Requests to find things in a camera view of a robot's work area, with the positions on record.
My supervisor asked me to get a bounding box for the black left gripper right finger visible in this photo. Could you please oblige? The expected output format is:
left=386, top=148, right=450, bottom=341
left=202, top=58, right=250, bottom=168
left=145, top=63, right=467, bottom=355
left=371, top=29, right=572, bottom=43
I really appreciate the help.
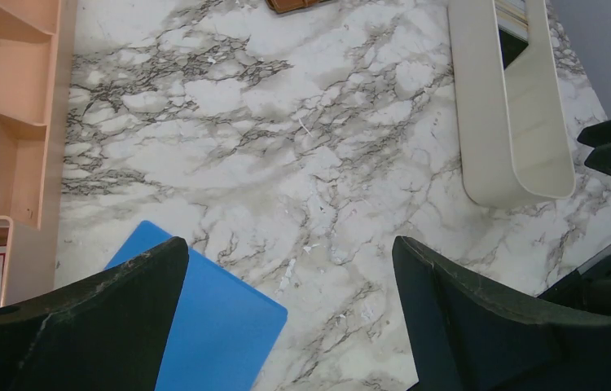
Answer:
left=393, top=236, right=611, bottom=390

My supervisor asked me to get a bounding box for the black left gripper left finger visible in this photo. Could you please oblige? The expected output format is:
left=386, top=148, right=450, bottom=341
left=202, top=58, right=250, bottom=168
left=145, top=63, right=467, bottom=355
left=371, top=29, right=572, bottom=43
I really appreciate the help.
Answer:
left=0, top=237, right=189, bottom=390

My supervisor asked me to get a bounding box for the brown leather card holder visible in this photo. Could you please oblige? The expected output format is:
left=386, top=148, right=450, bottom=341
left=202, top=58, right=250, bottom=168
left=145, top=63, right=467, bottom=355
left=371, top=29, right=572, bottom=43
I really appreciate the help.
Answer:
left=266, top=0, right=331, bottom=14

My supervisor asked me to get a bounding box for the blue plastic board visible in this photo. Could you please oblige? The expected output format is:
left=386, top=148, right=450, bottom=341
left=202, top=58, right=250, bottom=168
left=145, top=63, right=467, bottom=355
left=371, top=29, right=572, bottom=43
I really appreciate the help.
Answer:
left=104, top=220, right=288, bottom=391

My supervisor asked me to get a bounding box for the cream oval plastic tray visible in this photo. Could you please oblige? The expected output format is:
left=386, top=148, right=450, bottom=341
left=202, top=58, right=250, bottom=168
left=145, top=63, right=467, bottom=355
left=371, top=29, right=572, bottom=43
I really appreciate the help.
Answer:
left=448, top=1, right=576, bottom=209

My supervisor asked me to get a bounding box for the peach plastic file organizer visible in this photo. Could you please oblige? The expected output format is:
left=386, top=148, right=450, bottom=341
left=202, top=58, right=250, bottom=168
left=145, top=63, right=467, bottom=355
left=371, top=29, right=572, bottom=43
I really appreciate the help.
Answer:
left=0, top=1, right=77, bottom=307

